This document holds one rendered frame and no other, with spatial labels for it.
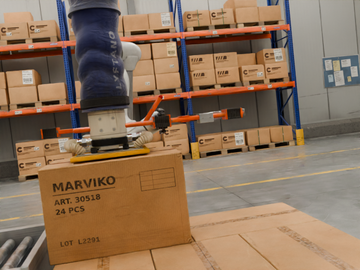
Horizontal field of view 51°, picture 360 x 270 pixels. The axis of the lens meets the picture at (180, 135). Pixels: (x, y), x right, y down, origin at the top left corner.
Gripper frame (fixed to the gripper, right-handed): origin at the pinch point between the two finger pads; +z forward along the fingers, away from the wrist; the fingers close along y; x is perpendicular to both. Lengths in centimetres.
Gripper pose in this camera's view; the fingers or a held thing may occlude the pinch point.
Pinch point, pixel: (163, 121)
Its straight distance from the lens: 180.5
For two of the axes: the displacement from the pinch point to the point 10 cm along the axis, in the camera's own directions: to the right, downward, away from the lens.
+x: -9.8, 1.2, -1.6
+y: 1.1, 9.9, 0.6
